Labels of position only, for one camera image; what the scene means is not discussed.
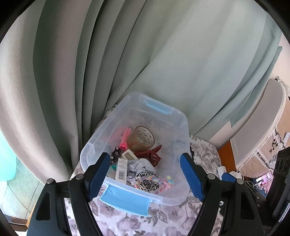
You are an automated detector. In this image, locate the leopard print scrunchie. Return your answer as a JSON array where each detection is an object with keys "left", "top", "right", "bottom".
[{"left": 135, "top": 172, "right": 160, "bottom": 192}]

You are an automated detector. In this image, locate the cream plastic rectangular case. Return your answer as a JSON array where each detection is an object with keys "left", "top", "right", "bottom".
[{"left": 121, "top": 149, "right": 138, "bottom": 160}]

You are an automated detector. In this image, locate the pink tube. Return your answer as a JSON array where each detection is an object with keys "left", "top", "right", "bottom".
[{"left": 119, "top": 128, "right": 131, "bottom": 151}]

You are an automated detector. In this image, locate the blue bin latch handle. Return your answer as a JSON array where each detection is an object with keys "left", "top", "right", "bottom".
[{"left": 100, "top": 185, "right": 151, "bottom": 216}]

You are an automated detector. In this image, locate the brown packing tape roll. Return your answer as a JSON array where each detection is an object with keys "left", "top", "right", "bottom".
[{"left": 127, "top": 125, "right": 155, "bottom": 152}]

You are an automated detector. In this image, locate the white paper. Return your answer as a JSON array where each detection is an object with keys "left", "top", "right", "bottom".
[{"left": 127, "top": 158, "right": 156, "bottom": 182}]

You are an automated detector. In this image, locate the green grey curtain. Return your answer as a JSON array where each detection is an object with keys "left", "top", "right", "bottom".
[{"left": 1, "top": 1, "right": 282, "bottom": 181}]

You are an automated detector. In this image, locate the pastel colourful hair clip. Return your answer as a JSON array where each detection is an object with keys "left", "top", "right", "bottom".
[{"left": 157, "top": 175, "right": 175, "bottom": 192}]

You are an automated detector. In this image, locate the small white product box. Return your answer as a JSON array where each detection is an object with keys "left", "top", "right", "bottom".
[{"left": 115, "top": 158, "right": 128, "bottom": 184}]

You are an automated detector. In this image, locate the clear plastic storage bin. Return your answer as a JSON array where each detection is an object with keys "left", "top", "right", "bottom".
[{"left": 80, "top": 92, "right": 190, "bottom": 206}]

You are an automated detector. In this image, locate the dark red hair claw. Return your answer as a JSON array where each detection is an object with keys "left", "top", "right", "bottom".
[{"left": 134, "top": 145, "right": 162, "bottom": 167}]

